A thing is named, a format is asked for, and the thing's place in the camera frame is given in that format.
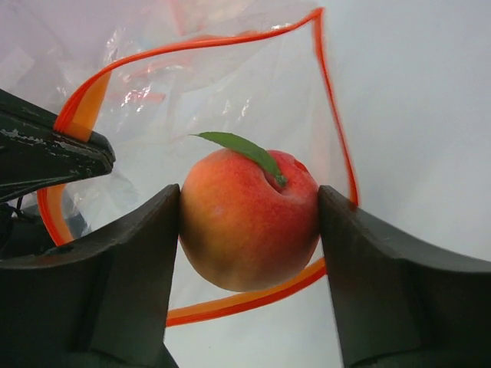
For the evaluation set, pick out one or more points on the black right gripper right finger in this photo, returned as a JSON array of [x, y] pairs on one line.
[[399, 301]]

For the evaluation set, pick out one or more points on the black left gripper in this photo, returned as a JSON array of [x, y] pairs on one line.
[[34, 156]]

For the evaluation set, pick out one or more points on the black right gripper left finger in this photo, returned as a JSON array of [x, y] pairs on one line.
[[99, 301]]

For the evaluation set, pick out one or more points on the orange red peach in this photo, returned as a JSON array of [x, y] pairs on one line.
[[248, 216]]

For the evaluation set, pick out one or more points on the clear orange zip bag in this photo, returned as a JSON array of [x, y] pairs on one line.
[[144, 165]]

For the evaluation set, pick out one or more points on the pile of clear zip bags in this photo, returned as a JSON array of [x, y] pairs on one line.
[[76, 38]]

